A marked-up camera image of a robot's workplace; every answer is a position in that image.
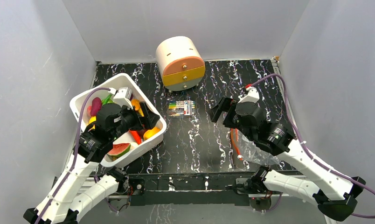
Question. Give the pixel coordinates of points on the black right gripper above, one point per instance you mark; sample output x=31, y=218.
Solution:
x=228, y=112

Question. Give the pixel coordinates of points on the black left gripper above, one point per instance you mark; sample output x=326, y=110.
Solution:
x=149, y=120

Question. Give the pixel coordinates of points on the orange ginger root toy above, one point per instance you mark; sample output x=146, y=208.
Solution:
x=136, y=104

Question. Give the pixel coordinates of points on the clear orange-zip bag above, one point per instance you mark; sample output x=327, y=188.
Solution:
x=246, y=150

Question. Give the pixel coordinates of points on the purple sweet potato toy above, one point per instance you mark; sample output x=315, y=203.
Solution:
x=95, y=106

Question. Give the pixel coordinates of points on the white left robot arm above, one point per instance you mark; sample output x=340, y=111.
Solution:
x=63, y=204

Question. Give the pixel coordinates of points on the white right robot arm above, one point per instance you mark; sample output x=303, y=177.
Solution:
x=334, y=196

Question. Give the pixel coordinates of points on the white plastic food bin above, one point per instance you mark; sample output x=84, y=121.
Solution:
x=121, y=82

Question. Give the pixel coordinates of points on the yellow bell pepper toy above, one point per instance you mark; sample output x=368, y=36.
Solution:
x=150, y=133

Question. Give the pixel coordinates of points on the orange carrot toy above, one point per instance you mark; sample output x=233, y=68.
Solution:
x=136, y=136

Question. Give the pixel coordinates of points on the pack of coloured markers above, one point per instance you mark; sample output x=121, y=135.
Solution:
x=181, y=108

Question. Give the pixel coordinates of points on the watermelon slice toy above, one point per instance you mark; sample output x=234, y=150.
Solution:
x=119, y=150

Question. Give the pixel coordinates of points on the round pastel drawer cabinet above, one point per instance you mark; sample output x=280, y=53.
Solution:
x=180, y=65

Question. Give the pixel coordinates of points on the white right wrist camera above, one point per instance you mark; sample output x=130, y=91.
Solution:
x=252, y=95

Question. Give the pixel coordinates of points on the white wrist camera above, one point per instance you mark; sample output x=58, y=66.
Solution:
x=252, y=95
x=121, y=96

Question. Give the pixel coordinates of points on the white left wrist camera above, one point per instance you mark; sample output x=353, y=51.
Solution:
x=121, y=96

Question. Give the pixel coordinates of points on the black base frame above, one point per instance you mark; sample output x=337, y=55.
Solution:
x=188, y=188

